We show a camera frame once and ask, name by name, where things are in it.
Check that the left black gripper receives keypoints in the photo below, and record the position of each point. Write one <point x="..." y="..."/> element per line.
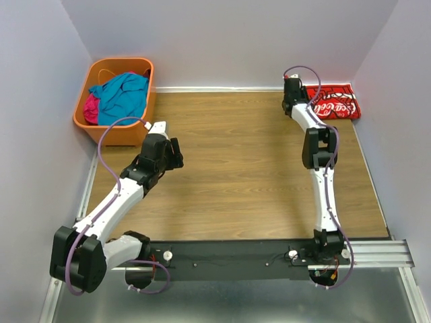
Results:
<point x="170" y="153"/>

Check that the white red printed t-shirt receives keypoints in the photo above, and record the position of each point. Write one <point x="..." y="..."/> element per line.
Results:
<point x="337" y="101"/>

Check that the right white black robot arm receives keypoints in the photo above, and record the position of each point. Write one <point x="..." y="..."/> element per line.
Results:
<point x="319" y="156"/>

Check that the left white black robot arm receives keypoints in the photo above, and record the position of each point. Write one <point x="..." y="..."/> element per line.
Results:
<point x="82" y="254"/>

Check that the teal blue t-shirt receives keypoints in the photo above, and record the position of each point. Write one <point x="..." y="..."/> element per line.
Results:
<point x="125" y="95"/>

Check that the magenta pink t-shirt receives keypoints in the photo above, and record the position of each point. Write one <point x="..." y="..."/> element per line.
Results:
<point x="91" y="110"/>

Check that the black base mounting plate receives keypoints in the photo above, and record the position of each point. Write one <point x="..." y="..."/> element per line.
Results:
<point x="235" y="260"/>

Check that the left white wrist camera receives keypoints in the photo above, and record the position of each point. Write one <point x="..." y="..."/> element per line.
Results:
<point x="160" y="127"/>

